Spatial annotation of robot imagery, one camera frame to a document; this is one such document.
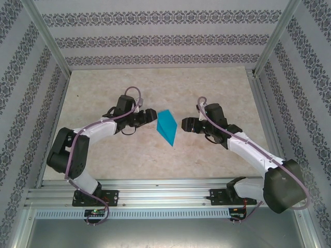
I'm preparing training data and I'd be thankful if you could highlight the blue square paper sheet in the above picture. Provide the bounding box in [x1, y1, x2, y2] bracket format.
[156, 109, 179, 148]

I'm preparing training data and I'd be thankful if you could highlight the grey metal sheet panel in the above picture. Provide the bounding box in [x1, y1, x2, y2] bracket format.
[25, 206, 320, 248]

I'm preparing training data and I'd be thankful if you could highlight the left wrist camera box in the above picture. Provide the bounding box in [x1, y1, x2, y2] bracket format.
[133, 98, 145, 114]

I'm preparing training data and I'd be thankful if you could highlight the right side aluminium rail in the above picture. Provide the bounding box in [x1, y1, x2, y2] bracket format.
[247, 68, 295, 186]

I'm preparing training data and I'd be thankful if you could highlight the narrow aluminium rail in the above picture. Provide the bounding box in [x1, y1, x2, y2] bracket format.
[36, 178, 294, 189]

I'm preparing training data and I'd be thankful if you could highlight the left side aluminium rail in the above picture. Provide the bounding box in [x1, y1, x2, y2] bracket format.
[35, 73, 71, 188]

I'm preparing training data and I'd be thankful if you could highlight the wide aluminium mounting rail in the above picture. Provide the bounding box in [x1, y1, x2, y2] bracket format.
[24, 188, 308, 208]

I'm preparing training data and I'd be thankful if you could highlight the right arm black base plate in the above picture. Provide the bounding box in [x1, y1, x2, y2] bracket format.
[208, 188, 258, 207]

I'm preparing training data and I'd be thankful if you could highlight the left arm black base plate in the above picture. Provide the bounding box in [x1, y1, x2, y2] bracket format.
[72, 190, 120, 207]

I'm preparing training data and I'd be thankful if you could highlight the slotted grey cable duct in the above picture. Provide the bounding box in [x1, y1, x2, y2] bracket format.
[34, 208, 231, 220]

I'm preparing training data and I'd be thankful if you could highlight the right aluminium corner post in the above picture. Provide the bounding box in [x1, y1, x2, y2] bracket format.
[254, 0, 304, 76]

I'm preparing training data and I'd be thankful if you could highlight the aluminium corner post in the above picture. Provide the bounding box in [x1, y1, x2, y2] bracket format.
[254, 0, 304, 76]
[22, 0, 72, 76]

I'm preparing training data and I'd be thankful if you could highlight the left aluminium corner post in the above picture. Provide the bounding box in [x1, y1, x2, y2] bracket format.
[22, 0, 72, 76]

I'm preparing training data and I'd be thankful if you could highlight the aluminium frame bar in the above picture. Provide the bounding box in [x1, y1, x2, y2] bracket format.
[4, 206, 36, 248]
[294, 206, 328, 248]

